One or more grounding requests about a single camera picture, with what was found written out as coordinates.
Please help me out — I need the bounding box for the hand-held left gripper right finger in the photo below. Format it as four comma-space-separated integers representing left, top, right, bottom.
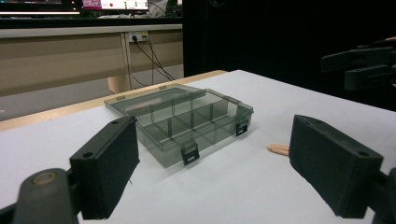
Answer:
288, 114, 385, 219

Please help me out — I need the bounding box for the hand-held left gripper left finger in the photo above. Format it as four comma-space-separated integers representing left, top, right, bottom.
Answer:
69, 115, 141, 220

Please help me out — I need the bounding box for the transparent grey compartment box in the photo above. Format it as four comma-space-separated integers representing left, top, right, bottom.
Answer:
104, 83, 255, 169

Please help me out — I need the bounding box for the black curtain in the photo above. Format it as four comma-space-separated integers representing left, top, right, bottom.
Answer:
181, 0, 396, 112

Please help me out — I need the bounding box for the beige office desk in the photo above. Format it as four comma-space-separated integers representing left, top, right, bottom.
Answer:
0, 23, 184, 98

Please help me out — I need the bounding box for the computer monitor with bright screen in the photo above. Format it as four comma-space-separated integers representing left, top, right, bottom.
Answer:
81, 0, 150, 11

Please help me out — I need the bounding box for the dark computer monitor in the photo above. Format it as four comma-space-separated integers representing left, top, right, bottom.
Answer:
0, 0, 81, 17

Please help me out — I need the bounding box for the black power cable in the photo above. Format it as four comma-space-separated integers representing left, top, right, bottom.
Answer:
143, 35, 176, 81
133, 35, 174, 82

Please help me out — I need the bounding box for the wall power outlet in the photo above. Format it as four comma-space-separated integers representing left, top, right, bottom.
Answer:
128, 31, 149, 43

